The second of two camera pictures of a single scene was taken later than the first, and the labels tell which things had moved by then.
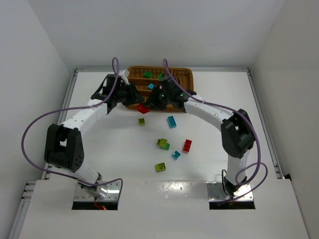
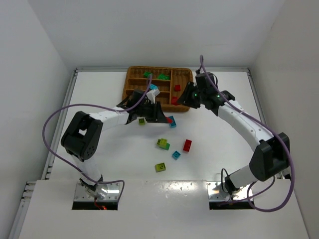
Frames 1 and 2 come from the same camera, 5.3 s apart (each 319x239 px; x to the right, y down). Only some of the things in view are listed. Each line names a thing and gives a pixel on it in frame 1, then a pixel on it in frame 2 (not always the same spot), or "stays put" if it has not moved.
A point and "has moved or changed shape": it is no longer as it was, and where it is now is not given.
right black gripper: x=157 y=97 -> x=189 y=95
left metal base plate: x=106 y=191 stays put
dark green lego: x=160 y=75 stays put
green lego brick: x=148 y=74 stays put
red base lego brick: x=140 y=108 has moved or changed shape
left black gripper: x=128 y=92 -> x=151 y=111
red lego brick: x=187 y=146 stays put
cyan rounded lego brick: x=151 y=86 stays put
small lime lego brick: x=141 y=121 stays put
